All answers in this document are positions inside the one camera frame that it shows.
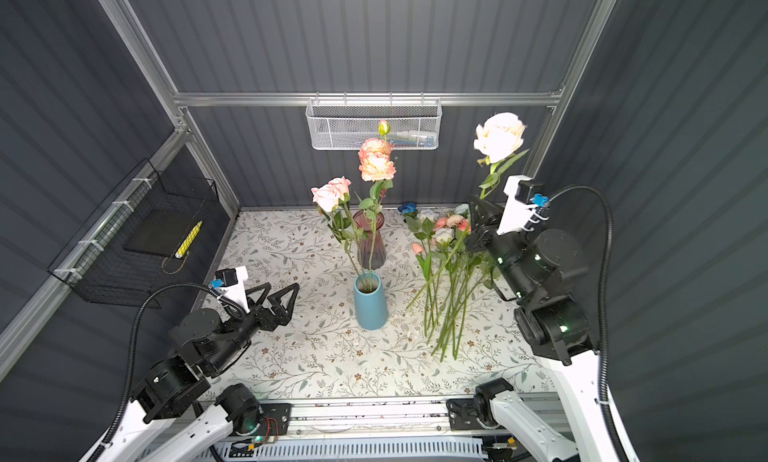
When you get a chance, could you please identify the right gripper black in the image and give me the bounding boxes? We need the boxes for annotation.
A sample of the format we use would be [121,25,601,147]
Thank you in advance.
[463,192,533,305]

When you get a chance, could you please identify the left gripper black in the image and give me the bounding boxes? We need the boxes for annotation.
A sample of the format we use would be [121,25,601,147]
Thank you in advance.
[206,281,296,377]

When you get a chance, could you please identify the cream white rose stem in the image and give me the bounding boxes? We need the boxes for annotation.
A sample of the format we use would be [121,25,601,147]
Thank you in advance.
[404,112,526,299]

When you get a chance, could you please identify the teal ceramic vase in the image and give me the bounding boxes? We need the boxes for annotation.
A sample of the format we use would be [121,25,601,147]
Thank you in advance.
[353,272,389,331]

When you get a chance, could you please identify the pink glass vase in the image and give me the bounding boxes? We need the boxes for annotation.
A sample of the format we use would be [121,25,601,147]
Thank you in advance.
[353,211,386,271]

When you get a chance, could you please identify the pale pink rose stem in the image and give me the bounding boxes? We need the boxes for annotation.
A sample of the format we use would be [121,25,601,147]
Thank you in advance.
[310,182,362,276]

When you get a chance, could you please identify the peach peony stem with bud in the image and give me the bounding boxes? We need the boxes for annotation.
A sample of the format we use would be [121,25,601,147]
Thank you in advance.
[356,119,398,280]

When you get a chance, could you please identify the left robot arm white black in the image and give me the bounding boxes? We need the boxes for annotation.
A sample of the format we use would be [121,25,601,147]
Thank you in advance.
[82,283,300,461]

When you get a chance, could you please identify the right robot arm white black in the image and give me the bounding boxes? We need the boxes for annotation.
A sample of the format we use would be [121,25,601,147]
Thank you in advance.
[466,188,638,461]

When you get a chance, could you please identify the bunch of artificial flowers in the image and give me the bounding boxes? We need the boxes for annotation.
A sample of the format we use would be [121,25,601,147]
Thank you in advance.
[399,203,493,361]

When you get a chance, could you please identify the floral table mat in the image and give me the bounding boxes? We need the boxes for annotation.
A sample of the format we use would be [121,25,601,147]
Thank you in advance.
[211,209,554,399]

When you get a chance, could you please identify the items in white basket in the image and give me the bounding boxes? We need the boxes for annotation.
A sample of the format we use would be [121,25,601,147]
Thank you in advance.
[353,130,438,148]

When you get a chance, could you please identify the yellow pen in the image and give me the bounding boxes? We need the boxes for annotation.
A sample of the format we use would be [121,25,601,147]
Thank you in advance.
[174,221,203,259]

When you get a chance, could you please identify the black pad in basket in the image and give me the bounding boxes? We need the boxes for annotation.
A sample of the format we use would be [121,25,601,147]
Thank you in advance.
[123,209,196,258]

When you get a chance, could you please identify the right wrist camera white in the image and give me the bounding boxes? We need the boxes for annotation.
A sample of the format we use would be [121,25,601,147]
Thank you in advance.
[496,175,549,235]

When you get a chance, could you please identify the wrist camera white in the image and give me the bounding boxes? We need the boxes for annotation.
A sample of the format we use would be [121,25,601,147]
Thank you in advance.
[209,266,249,313]
[496,175,549,235]

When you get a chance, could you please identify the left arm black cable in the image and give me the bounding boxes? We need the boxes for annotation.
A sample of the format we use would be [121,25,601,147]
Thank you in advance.
[86,281,247,462]

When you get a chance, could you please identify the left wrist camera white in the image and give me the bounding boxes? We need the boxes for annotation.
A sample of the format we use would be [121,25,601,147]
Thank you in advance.
[209,266,249,313]

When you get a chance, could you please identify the black wire basket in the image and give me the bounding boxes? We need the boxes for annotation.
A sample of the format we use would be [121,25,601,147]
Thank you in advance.
[48,167,229,307]

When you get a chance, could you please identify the white wire mesh basket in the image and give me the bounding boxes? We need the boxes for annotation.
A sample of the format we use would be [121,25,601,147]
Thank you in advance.
[305,98,443,151]

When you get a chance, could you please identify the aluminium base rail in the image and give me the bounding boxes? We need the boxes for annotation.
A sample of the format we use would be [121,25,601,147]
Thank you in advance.
[161,392,571,445]

